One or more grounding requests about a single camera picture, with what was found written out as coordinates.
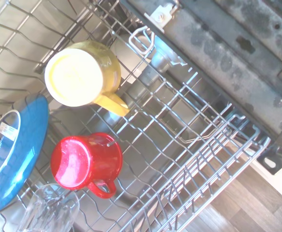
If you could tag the built-in dishwasher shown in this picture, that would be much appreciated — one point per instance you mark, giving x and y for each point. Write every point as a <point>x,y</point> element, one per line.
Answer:
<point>227,48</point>

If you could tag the clear drinking glass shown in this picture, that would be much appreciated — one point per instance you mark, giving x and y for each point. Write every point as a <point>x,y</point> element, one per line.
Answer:
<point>58,212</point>

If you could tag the red enamel mug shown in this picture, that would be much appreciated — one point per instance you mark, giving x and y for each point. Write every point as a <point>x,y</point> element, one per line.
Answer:
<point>82,159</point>

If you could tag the yellow ceramic mug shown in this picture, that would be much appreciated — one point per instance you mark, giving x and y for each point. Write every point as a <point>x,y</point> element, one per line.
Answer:
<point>78,75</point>

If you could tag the blue plate with sticker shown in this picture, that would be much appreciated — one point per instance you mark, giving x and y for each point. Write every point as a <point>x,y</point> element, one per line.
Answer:
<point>29,145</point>

